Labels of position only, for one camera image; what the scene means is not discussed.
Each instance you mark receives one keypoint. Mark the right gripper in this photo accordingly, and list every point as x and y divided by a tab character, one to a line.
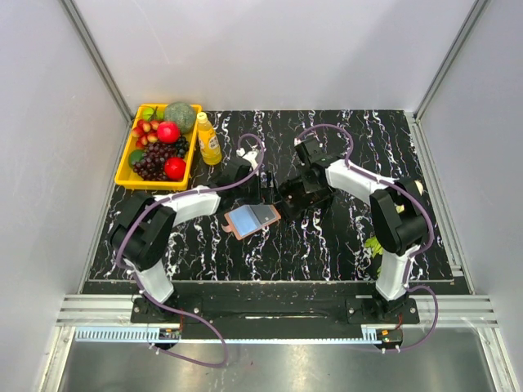
310	187

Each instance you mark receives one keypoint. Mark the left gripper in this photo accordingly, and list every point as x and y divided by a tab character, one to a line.
256	178

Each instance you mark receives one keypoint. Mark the black card box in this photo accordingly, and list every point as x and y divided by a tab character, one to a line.
294	202

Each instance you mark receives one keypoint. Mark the pink leather card holder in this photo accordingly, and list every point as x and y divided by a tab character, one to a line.
241	222

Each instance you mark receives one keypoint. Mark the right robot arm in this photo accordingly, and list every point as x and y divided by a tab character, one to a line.
362	184

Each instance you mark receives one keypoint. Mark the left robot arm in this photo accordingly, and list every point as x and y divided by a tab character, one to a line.
141	233

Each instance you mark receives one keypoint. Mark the yellow juice bottle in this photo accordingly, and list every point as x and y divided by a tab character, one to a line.
209	145

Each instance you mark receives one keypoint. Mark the small black grape bunch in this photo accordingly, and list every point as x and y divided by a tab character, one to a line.
181	147

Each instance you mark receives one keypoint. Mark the red pomegranate lower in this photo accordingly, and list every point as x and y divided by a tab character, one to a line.
175	168

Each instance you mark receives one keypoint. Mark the red pomegranate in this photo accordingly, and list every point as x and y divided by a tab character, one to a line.
175	168
168	132

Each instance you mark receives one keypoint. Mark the green melon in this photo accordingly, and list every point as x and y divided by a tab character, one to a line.
182	114

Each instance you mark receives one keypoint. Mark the red pomegranate upper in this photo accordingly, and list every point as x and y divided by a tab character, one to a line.
168	132

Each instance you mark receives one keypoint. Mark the dark purple grape bunch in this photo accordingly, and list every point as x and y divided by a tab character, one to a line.
150	164

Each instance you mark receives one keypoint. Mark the small red fruit bunch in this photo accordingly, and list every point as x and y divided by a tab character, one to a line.
145	133

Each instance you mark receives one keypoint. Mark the yellow plastic tray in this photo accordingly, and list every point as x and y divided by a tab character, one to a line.
130	180

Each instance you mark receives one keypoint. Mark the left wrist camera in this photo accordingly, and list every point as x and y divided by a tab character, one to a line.
253	156

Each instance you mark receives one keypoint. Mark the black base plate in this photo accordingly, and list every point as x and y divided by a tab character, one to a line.
290	310

